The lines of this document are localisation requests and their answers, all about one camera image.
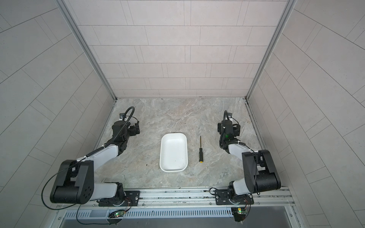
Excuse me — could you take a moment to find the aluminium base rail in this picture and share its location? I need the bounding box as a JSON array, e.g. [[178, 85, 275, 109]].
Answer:
[[67, 187, 295, 210]]

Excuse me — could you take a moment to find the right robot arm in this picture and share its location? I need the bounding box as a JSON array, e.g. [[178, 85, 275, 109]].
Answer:
[[218, 116, 281, 204]]

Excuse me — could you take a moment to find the left corner aluminium post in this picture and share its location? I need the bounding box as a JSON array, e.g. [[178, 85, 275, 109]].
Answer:
[[55, 0, 117, 102]]

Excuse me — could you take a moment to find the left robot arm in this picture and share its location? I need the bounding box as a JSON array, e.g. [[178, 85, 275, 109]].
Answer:
[[50, 117, 140, 207]]

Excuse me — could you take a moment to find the right corner aluminium post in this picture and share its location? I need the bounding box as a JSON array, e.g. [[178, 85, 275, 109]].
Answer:
[[246, 0, 296, 101]]

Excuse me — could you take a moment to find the left green circuit board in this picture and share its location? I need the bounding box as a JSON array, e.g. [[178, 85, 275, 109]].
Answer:
[[108, 210, 126, 219]]

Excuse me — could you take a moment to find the white rectangular bin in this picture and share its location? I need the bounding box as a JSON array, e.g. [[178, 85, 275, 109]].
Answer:
[[159, 133, 188, 173]]

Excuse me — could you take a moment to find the right green circuit board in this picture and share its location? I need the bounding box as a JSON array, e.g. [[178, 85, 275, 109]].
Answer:
[[231, 208, 249, 222]]

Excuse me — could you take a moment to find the green circuit board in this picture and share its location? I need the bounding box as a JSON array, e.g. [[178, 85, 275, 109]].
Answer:
[[108, 210, 126, 219], [231, 208, 249, 222]]

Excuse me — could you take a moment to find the black yellow screwdriver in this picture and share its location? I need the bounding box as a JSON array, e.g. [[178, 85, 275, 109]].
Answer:
[[199, 136, 203, 163]]

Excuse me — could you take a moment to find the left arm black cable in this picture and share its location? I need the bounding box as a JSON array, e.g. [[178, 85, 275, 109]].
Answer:
[[41, 106, 136, 225]]

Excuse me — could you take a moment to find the corner aluminium post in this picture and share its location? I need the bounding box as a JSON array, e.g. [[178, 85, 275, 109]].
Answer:
[[55, 0, 117, 102], [246, 0, 296, 101]]

